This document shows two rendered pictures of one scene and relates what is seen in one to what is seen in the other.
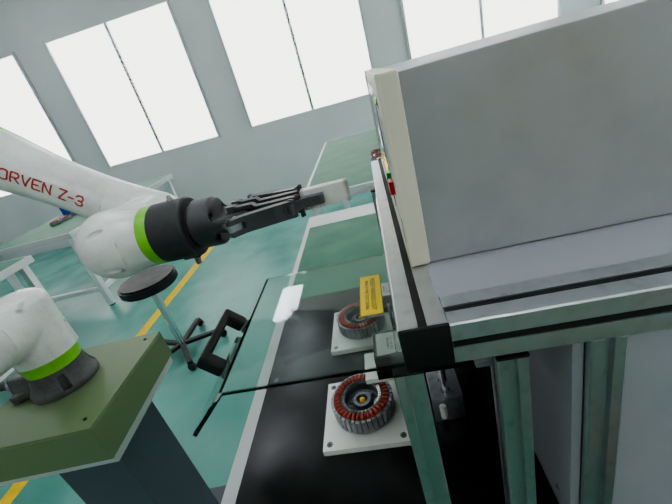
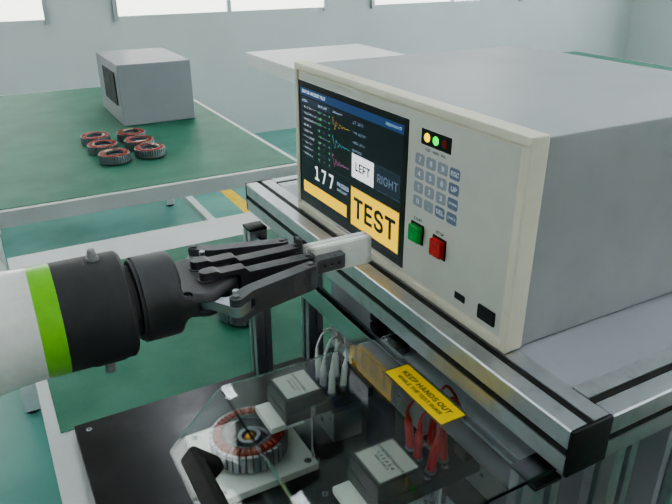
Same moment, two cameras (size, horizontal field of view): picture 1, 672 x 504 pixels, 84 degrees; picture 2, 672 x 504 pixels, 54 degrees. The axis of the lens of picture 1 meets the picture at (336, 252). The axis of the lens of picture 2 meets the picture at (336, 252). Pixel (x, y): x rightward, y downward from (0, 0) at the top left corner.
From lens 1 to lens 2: 39 cm
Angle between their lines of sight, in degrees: 35
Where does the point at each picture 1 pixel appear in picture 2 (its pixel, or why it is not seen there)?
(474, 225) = (564, 302)
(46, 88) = not seen: outside the picture
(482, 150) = (589, 224)
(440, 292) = (567, 381)
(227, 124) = not seen: outside the picture
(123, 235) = (12, 328)
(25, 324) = not seen: outside the picture
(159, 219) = (93, 295)
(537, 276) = (640, 355)
